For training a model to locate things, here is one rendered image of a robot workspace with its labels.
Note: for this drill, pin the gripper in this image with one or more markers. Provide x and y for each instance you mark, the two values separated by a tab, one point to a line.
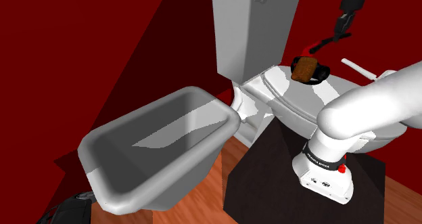
352	2

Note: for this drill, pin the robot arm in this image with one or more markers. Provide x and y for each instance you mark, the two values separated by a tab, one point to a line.
362	111

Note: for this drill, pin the red and black tool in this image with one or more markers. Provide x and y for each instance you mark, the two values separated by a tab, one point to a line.
321	44

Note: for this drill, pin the white bar fixture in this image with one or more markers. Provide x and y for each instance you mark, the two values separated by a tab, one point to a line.
357	68

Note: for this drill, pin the brown rectangular block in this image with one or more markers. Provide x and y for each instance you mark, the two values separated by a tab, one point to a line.
304	70

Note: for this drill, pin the white toilet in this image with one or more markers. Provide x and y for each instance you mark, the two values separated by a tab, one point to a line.
250	28

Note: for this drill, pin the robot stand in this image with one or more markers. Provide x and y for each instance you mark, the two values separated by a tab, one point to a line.
263	183

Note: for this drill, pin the grey bathtub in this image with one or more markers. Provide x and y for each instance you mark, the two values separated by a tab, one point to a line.
148	187

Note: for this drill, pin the black bag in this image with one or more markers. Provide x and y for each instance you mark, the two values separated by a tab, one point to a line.
71	211

